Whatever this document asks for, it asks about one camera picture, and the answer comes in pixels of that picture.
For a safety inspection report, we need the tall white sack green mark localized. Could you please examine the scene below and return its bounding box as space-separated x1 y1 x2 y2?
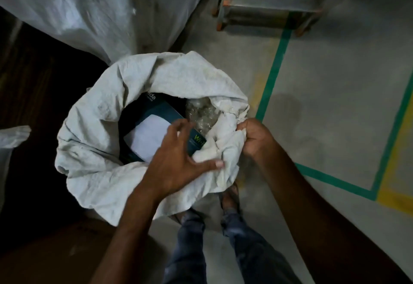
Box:
0 0 220 65

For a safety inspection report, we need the brown cardboard box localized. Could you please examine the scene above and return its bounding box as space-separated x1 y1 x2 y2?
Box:
0 219 165 284

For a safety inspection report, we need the clear bubble wrap packet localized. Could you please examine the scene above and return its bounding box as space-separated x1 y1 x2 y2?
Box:
185 96 223 133

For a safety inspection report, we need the dark wooden panel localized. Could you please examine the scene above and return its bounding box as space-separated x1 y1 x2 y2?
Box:
0 6 110 255

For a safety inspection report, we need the person's right foot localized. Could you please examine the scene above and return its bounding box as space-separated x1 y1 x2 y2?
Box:
219 182 241 213

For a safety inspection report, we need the person's left hand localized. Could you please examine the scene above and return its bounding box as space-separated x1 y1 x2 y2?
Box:
140 119 225 204

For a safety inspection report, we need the person's right forearm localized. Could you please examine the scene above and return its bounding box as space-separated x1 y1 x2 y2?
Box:
255 142 412 284

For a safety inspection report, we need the white woven sack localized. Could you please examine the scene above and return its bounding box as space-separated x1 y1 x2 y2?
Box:
55 50 251 228

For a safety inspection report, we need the person's leg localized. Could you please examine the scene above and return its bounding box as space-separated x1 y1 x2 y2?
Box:
221 209 302 284
163 211 209 284

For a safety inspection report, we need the person's right hand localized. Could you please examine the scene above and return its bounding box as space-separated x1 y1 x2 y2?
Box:
236 118 278 160

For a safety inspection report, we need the large white sack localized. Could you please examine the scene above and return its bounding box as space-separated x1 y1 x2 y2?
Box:
0 125 32 212

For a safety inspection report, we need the person's left leg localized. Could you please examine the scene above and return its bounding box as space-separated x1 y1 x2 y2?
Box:
163 211 209 284

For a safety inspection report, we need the person's left forearm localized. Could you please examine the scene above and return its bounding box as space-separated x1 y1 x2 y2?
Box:
90 187 176 284

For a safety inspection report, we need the person's right leg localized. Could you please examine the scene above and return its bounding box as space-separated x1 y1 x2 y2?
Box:
221 209 302 284

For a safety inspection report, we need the dark box white label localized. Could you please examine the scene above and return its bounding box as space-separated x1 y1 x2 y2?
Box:
117 92 207 165

